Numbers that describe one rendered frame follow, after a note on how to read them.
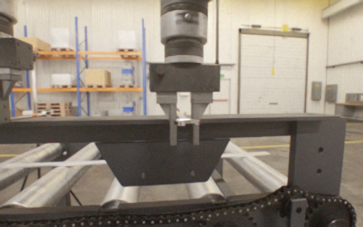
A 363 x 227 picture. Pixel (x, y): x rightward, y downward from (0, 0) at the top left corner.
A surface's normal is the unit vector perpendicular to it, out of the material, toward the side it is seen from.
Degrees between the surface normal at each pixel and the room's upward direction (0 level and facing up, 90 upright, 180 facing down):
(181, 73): 90
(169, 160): 90
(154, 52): 90
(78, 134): 90
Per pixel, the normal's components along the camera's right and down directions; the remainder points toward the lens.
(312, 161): 0.13, 0.09
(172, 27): -0.47, 0.08
